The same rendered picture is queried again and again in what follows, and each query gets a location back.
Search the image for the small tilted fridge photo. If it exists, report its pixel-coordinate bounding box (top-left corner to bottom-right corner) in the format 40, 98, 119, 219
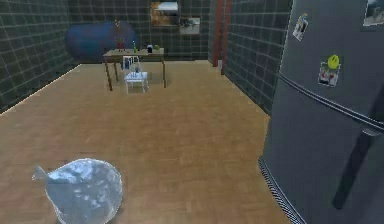
292, 13, 310, 42

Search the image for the black fridge handle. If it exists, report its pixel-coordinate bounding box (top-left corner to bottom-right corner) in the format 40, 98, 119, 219
331, 83, 384, 211

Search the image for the dark grey fridge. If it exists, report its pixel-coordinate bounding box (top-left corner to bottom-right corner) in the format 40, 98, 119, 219
258, 0, 384, 224

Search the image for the white chair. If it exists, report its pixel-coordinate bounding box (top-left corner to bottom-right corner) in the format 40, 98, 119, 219
121, 55, 150, 96

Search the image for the orange framed picture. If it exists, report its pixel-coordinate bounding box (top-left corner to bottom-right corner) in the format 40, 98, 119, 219
149, 1, 180, 28

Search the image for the red brown room door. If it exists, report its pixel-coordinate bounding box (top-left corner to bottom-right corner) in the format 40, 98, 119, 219
212, 0, 232, 76

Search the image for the red white fridge photo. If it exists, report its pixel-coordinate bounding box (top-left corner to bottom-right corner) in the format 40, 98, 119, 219
317, 61, 342, 88

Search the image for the pale blue garbage bag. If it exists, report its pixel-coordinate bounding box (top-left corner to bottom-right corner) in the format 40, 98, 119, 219
31, 157, 124, 224

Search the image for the brown wooden table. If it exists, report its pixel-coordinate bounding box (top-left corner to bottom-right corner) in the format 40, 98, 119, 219
102, 47, 167, 92

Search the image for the yellow round fridge magnet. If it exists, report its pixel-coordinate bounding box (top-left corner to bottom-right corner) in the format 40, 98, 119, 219
327, 54, 340, 70

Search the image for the grey landscape fridge photo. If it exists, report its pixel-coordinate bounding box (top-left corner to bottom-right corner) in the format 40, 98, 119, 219
362, 0, 384, 27

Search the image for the grey framed picture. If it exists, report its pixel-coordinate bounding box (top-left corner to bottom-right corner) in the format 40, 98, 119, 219
179, 17, 201, 35

